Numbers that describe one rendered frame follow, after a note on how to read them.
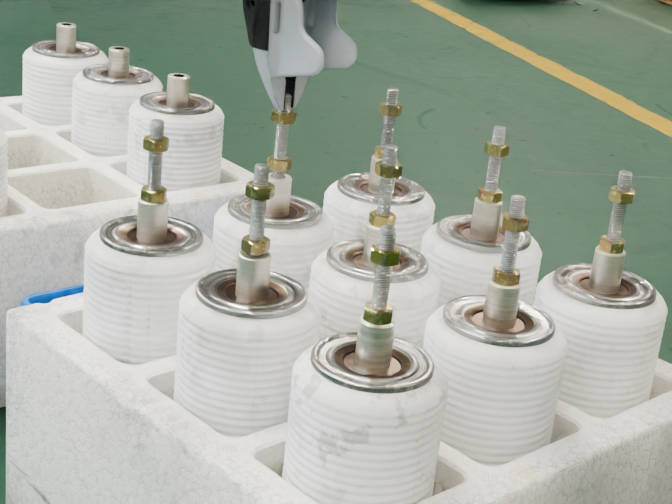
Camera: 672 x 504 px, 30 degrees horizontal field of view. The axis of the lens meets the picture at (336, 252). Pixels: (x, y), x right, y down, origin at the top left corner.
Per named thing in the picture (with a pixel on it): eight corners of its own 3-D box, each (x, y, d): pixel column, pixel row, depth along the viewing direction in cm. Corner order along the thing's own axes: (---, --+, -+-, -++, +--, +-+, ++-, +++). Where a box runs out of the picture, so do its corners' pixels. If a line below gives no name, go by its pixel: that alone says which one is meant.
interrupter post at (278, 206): (277, 208, 102) (280, 169, 100) (295, 218, 100) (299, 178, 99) (253, 213, 100) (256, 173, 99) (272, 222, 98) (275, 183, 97)
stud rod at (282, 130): (280, 190, 99) (289, 97, 96) (268, 187, 99) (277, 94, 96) (285, 186, 99) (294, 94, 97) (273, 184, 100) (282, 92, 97)
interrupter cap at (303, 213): (282, 194, 105) (283, 186, 105) (341, 223, 100) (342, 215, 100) (208, 207, 100) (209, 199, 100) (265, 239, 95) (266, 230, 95)
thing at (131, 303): (52, 453, 97) (57, 236, 91) (135, 408, 105) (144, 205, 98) (147, 498, 93) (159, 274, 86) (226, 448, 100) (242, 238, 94)
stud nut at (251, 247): (235, 247, 83) (236, 236, 83) (255, 243, 84) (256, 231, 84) (255, 257, 82) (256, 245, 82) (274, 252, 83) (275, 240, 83)
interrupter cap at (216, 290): (316, 323, 82) (317, 313, 82) (200, 322, 80) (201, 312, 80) (296, 277, 89) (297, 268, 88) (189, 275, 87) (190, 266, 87)
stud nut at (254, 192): (239, 193, 82) (240, 181, 82) (259, 189, 83) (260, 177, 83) (259, 202, 81) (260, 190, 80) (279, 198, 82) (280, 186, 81)
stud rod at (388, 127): (386, 173, 108) (397, 87, 105) (389, 177, 107) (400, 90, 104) (375, 172, 107) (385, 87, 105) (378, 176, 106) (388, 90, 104)
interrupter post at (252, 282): (271, 306, 84) (275, 260, 82) (235, 306, 83) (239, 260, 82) (266, 291, 86) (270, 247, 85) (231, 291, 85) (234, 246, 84)
